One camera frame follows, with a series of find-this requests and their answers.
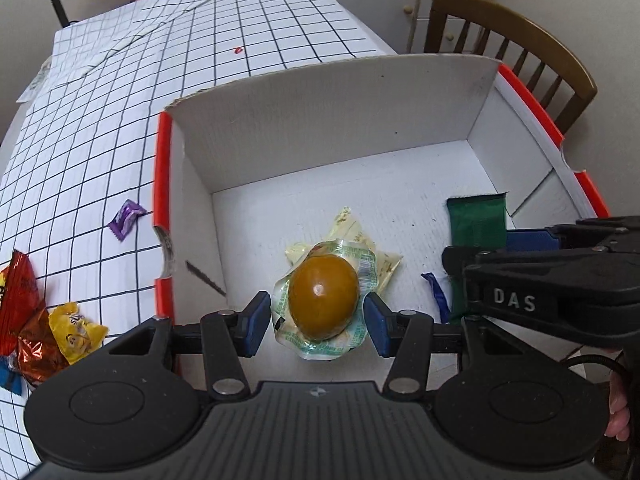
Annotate brown wooden chair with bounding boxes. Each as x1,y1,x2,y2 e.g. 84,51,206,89
423,0,599,134

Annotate black cable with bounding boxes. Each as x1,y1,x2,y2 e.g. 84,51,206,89
564,353,628,378

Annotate green snack packet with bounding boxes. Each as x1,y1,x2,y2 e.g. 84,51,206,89
446,191,511,324

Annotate cream snack packet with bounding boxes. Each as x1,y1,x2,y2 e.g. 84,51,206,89
285,206,404,297

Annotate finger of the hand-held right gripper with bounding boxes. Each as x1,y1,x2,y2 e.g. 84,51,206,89
505,216,640,257
442,245,497,282

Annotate person's right hand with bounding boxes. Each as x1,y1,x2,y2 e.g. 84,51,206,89
605,374,632,444

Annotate white and red cardboard box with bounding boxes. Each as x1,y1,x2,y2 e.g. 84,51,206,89
152,52,611,387

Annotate grey cabinet with wooden top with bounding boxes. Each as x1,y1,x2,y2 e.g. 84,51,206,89
316,0,499,56

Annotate purple candy wrapper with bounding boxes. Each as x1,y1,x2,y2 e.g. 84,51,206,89
109,200,148,242

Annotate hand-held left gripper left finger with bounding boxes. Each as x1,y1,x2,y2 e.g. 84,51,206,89
102,291,273,402

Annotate red and yellow snack bag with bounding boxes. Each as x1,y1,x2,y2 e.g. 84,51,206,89
0,250,40,357

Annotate yellow snack packet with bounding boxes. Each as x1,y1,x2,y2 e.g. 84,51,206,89
47,302,110,366

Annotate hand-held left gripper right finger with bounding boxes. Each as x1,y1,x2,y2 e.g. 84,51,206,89
364,292,540,396

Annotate printed paper leaflet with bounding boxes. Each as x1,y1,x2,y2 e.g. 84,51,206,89
17,57,56,104

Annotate brown egg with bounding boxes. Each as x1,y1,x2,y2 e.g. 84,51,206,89
272,240,377,362

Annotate white checked tablecloth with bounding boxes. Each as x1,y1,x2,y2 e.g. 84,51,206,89
0,0,401,480

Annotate small blue wrapper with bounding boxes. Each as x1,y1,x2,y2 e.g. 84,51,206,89
421,272,452,324

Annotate orange-brown snack bag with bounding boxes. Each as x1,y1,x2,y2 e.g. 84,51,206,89
16,305,69,387

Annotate blue snack packet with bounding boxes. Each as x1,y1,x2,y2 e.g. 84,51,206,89
0,364,24,394

